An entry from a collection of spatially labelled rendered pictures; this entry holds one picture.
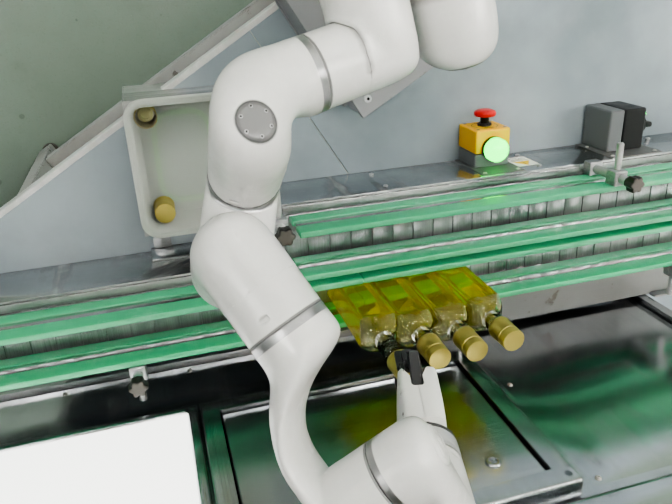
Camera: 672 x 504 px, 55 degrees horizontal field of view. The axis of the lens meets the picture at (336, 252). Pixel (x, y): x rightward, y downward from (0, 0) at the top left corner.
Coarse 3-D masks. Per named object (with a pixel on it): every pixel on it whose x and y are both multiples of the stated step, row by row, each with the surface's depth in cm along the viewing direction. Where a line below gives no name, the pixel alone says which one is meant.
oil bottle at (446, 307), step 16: (432, 272) 111; (416, 288) 105; (432, 288) 105; (448, 288) 105; (432, 304) 100; (448, 304) 100; (464, 304) 100; (448, 320) 98; (464, 320) 99; (448, 336) 99
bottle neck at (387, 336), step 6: (378, 336) 95; (384, 336) 94; (390, 336) 94; (378, 342) 94; (384, 342) 93; (390, 342) 92; (396, 342) 93; (378, 348) 94; (384, 348) 92; (390, 348) 91; (396, 348) 91; (402, 348) 91; (384, 354) 92
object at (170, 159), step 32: (192, 96) 100; (128, 128) 99; (160, 128) 107; (192, 128) 108; (160, 160) 109; (192, 160) 110; (160, 192) 111; (192, 192) 112; (160, 224) 108; (192, 224) 108
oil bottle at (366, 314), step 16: (336, 288) 107; (352, 288) 105; (368, 288) 105; (336, 304) 109; (352, 304) 100; (368, 304) 100; (384, 304) 100; (352, 320) 100; (368, 320) 96; (384, 320) 96; (368, 336) 95
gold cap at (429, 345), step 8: (424, 336) 94; (432, 336) 93; (424, 344) 93; (432, 344) 92; (440, 344) 92; (424, 352) 92; (432, 352) 90; (440, 352) 91; (448, 352) 91; (432, 360) 91; (440, 360) 91; (448, 360) 92; (440, 368) 92
